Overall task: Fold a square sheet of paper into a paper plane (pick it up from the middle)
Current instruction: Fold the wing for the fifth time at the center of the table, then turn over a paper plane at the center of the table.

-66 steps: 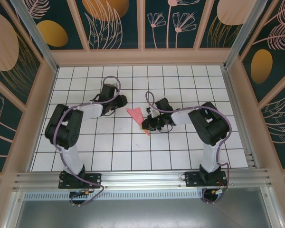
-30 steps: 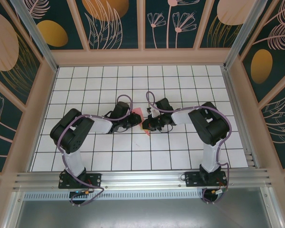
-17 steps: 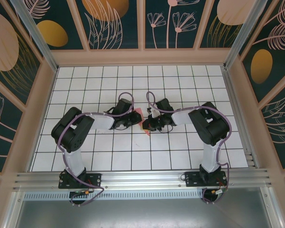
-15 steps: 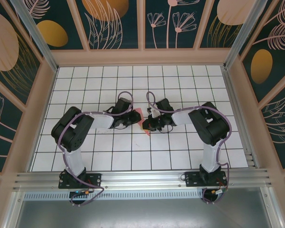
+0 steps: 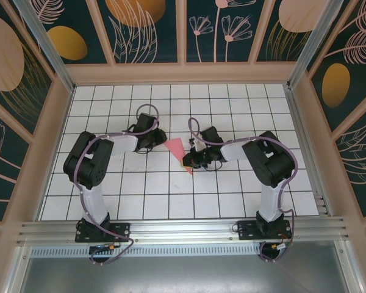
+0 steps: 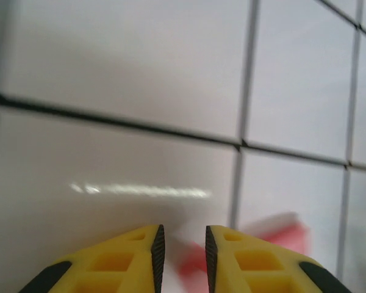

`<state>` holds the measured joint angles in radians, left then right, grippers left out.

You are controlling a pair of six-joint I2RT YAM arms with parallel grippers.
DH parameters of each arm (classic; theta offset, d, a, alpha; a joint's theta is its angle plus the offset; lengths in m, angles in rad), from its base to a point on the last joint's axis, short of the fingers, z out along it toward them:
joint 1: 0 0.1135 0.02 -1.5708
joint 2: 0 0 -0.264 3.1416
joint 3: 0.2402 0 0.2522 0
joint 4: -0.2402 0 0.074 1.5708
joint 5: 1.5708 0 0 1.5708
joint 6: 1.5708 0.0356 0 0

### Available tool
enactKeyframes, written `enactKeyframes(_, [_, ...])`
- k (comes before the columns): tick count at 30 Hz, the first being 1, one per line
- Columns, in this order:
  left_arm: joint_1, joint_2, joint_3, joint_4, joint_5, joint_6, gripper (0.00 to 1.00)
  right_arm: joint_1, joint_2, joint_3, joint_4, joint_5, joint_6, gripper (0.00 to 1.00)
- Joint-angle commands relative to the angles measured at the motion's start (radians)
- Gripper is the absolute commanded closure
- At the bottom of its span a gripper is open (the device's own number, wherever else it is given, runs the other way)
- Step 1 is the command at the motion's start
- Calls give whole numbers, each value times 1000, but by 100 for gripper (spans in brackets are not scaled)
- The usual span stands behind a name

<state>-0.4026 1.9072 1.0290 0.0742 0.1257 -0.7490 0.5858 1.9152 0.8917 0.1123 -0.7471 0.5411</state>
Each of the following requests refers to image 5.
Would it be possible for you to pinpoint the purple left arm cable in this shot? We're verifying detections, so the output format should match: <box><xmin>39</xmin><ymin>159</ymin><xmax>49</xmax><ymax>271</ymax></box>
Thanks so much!
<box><xmin>72</xmin><ymin>104</ymin><xmax>161</xmax><ymax>266</ymax></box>

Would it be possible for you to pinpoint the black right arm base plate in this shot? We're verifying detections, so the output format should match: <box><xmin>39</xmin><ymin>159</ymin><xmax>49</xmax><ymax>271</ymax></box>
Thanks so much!
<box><xmin>237</xmin><ymin>219</ymin><xmax>293</xmax><ymax>242</ymax></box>

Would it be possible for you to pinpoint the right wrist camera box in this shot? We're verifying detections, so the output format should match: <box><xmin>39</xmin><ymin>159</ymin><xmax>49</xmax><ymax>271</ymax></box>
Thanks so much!
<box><xmin>188</xmin><ymin>137</ymin><xmax>204</xmax><ymax>153</ymax></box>

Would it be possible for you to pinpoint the pink square paper sheet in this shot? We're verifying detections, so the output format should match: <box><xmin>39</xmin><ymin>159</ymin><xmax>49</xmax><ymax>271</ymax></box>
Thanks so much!
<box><xmin>165</xmin><ymin>138</ymin><xmax>195</xmax><ymax>177</ymax></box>

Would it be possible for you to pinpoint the aluminium corner post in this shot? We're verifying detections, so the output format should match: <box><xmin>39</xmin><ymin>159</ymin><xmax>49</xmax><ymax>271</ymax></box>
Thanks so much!
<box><xmin>13</xmin><ymin>0</ymin><xmax>77</xmax><ymax>92</ymax></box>
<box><xmin>287</xmin><ymin>0</ymin><xmax>353</xmax><ymax>90</ymax></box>

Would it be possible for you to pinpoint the yellow cable connector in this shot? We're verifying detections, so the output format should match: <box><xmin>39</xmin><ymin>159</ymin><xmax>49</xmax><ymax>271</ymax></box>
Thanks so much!
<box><xmin>270</xmin><ymin>242</ymin><xmax>294</xmax><ymax>251</ymax></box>
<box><xmin>90</xmin><ymin>243</ymin><xmax>120</xmax><ymax>253</ymax></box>

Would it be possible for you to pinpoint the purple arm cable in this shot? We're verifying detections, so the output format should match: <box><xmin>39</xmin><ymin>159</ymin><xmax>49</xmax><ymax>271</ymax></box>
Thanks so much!
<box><xmin>72</xmin><ymin>104</ymin><xmax>161</xmax><ymax>266</ymax></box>
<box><xmin>187</xmin><ymin>117</ymin><xmax>299</xmax><ymax>264</ymax></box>

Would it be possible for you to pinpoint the grey sheet metal panel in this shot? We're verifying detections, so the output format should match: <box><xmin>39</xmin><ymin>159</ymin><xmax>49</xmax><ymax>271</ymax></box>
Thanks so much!
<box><xmin>16</xmin><ymin>239</ymin><xmax>365</xmax><ymax>293</ymax></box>

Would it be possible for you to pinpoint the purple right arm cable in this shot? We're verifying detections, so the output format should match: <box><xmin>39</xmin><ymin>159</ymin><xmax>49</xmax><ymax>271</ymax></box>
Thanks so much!
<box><xmin>187</xmin><ymin>117</ymin><xmax>299</xmax><ymax>264</ymax></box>

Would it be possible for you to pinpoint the slotted grey cable duct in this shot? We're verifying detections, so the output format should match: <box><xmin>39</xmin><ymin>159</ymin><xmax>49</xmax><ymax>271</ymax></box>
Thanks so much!
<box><xmin>30</xmin><ymin>246</ymin><xmax>262</xmax><ymax>258</ymax></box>

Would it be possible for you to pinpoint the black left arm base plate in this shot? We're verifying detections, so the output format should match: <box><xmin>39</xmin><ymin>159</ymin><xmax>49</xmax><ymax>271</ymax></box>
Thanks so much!
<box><xmin>75</xmin><ymin>222</ymin><xmax>131</xmax><ymax>244</ymax></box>

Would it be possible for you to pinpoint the long aluminium mounting rail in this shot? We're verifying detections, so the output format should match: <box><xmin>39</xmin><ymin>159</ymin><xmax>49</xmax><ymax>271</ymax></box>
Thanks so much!
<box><xmin>16</xmin><ymin>215</ymin><xmax>353</xmax><ymax>246</ymax></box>

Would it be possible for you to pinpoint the aluminium side rail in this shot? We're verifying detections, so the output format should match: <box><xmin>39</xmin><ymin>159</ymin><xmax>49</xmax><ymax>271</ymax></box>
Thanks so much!
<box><xmin>285</xmin><ymin>84</ymin><xmax>335</xmax><ymax>218</ymax></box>

